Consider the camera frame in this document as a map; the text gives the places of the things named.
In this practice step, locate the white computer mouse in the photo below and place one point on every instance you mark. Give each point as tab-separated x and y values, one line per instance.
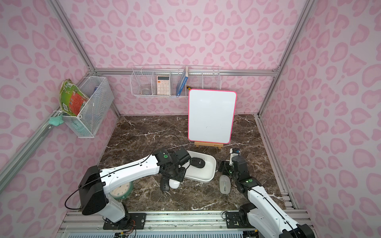
174	184

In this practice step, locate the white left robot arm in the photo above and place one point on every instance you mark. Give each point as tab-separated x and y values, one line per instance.
96	185

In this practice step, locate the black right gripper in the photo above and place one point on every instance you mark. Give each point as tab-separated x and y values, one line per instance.
227	166

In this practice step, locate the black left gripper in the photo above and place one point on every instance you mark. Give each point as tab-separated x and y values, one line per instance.
171	174

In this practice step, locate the green alarm clock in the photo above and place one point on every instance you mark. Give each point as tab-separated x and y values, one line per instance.
122	192

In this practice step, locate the blue book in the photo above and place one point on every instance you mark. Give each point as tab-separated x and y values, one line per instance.
182	82

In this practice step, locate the white storage box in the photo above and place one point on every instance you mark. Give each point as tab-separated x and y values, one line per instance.
205	174

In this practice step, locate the pink framed whiteboard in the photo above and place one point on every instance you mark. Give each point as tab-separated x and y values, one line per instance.
211	115

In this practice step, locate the white mesh side basket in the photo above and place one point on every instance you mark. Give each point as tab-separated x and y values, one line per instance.
87	123

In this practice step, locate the wooden easel stand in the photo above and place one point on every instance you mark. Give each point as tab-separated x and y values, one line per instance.
209	144

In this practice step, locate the white pink calculator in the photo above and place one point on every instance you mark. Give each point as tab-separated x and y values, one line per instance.
163	85

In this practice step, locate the clear glass cup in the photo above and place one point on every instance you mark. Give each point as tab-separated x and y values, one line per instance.
146	90

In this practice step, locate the white wire wall shelf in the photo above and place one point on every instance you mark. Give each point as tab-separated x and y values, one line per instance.
200	77

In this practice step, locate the green red snack bag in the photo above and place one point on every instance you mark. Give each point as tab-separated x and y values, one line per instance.
72	99

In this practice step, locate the grey white mouse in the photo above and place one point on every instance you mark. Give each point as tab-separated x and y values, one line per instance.
224	184

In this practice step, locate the black mouse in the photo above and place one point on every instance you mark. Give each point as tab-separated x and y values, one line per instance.
164	184
197	163

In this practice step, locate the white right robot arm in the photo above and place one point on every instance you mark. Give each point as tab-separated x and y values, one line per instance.
261	213

